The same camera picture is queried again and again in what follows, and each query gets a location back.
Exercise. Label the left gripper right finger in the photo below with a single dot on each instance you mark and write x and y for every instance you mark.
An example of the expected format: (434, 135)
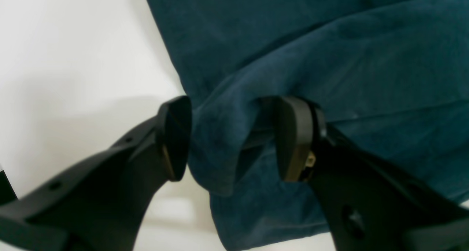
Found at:
(369, 204)

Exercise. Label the dark blue t-shirt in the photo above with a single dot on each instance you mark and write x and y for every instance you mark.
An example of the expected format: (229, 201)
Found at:
(392, 75)

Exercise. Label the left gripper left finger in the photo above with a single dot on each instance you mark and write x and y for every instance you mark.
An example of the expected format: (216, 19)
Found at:
(99, 203)

